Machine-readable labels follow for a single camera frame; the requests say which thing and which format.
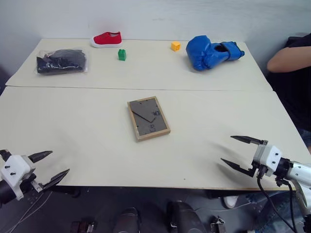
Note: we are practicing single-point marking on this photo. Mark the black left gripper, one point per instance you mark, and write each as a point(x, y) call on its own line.
point(29, 182)

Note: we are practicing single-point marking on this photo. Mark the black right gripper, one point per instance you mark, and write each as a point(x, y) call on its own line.
point(260, 170)

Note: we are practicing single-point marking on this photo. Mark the person's bare forearm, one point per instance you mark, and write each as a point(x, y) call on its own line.
point(289, 59)

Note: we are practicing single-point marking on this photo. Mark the white sneaker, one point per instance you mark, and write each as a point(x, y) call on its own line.
point(230, 202)

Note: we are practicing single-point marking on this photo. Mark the brown and black small device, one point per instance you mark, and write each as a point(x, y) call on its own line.
point(83, 227)

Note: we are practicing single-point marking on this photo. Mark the blue jeans leg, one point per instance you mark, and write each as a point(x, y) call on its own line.
point(279, 213)

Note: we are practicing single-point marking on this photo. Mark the black and silver small device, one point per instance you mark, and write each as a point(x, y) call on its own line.
point(218, 225)

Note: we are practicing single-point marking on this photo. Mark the person in black shirt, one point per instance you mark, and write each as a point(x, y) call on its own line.
point(295, 97)

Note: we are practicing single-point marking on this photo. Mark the large dark rounded shape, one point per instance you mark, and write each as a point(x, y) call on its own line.
point(184, 218)

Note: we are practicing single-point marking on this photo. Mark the small dark rounded shape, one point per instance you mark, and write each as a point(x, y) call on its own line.
point(127, 221)

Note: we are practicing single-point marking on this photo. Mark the black clothes in plastic bag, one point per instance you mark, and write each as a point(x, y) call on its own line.
point(62, 61)

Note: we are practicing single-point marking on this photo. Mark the blue boxing glove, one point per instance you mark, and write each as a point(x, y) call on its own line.
point(206, 52)

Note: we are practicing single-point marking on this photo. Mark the yellow toy block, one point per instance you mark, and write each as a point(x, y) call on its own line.
point(175, 46)

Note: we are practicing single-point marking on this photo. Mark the green toy block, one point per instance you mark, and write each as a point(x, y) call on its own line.
point(122, 55)

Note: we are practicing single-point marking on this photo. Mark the red canvas shoe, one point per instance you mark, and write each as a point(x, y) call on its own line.
point(107, 38)

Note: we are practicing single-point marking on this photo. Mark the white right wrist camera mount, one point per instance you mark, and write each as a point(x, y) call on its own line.
point(269, 157)

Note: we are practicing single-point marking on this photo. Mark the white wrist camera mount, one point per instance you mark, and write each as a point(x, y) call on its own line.
point(269, 157)
point(14, 170)

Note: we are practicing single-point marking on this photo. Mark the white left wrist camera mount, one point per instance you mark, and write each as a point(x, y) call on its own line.
point(14, 170)

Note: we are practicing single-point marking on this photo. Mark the wooden picture frame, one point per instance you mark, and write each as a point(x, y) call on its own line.
point(147, 117)

